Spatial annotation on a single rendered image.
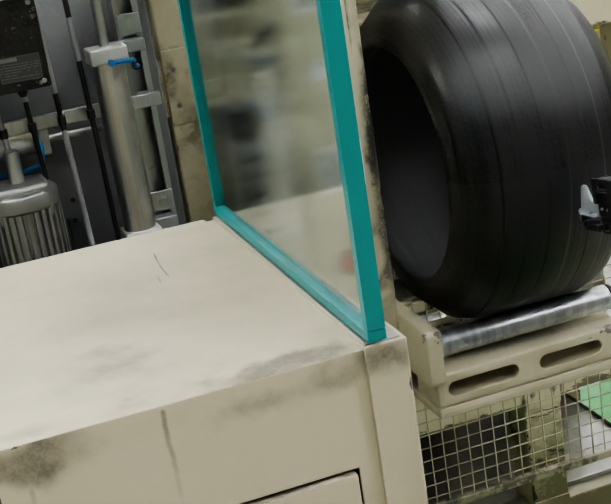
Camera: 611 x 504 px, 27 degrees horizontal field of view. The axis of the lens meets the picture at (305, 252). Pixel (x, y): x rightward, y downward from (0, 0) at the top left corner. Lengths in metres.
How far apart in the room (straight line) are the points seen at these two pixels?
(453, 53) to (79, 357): 0.89
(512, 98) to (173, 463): 0.96
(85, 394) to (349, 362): 0.25
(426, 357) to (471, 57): 0.49
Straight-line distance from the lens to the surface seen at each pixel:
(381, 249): 2.07
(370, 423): 1.21
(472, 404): 2.12
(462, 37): 1.96
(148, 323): 1.33
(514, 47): 1.96
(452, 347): 2.09
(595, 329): 2.20
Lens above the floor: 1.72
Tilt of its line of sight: 18 degrees down
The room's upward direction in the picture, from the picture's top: 9 degrees counter-clockwise
